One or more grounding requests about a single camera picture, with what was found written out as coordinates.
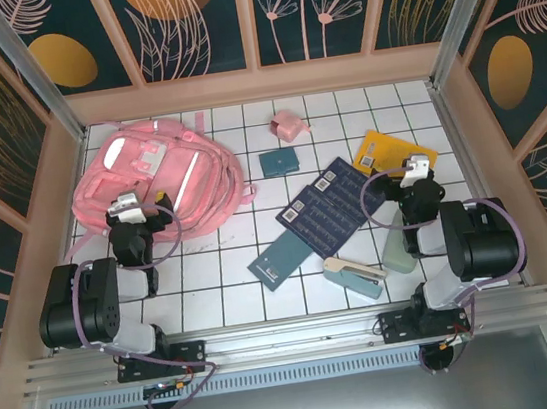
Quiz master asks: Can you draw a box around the pink backpack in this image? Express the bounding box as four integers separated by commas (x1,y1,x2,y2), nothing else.
45,102,262,262

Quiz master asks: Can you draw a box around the pale green pencil case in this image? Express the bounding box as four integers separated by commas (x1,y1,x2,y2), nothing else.
374,205,423,280

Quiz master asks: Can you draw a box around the yellow notebook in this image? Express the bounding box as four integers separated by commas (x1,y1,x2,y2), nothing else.
348,121,442,185

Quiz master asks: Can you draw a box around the dark blue text box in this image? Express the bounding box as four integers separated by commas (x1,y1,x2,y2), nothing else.
308,150,399,240

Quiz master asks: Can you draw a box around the teal beige stapler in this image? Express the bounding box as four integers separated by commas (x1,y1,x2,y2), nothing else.
321,248,392,306

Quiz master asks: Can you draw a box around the navy book with gold text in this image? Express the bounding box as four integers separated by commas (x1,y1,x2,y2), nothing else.
272,178,368,266

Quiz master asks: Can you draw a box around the small teal wallet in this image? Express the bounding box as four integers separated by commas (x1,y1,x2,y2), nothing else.
258,146,302,179

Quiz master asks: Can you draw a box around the teal notebook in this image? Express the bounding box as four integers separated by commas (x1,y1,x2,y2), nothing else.
242,227,316,297

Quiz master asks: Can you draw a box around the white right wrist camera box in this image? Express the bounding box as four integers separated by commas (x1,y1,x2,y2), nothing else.
396,152,434,190

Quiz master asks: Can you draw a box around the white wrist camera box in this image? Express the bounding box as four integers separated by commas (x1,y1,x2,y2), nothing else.
396,152,434,190
104,190,147,226

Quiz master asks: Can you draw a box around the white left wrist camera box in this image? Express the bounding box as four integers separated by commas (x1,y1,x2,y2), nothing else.
104,190,147,226

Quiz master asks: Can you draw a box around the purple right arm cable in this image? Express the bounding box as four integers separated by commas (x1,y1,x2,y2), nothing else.
357,152,543,382

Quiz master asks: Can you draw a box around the aluminium side rail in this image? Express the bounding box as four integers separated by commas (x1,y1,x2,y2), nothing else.
426,73,525,296

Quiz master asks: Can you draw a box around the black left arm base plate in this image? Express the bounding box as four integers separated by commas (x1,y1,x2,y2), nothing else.
114,339,211,385

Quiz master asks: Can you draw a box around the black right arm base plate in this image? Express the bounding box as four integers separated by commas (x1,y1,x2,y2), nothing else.
376,300,474,353

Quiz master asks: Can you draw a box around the aluminium frame post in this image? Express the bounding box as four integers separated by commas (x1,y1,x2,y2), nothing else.
0,0,90,154
417,0,525,89

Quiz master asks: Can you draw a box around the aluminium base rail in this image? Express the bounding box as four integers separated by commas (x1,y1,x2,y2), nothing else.
18,284,547,400

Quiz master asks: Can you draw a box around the slotted grey cable duct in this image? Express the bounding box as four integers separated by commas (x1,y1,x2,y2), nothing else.
44,342,476,409

